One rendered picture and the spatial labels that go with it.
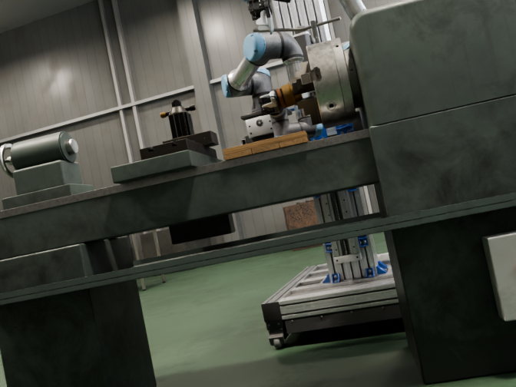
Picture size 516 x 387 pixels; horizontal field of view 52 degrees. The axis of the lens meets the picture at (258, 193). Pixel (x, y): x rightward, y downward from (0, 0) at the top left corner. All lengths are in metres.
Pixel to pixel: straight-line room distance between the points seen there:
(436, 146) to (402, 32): 0.39
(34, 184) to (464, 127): 1.62
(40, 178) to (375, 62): 1.36
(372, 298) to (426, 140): 0.96
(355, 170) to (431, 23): 0.54
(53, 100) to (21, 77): 0.95
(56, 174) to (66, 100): 9.74
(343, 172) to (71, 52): 10.54
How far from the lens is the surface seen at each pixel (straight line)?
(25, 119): 12.53
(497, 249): 1.79
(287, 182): 1.87
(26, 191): 2.32
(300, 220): 8.38
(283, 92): 2.03
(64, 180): 2.24
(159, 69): 11.00
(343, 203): 2.74
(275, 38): 2.39
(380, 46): 1.88
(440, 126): 1.84
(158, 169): 1.91
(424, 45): 1.89
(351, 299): 2.55
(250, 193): 1.89
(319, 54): 1.96
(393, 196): 1.81
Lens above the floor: 0.65
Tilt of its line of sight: 2 degrees up
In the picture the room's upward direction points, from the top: 12 degrees counter-clockwise
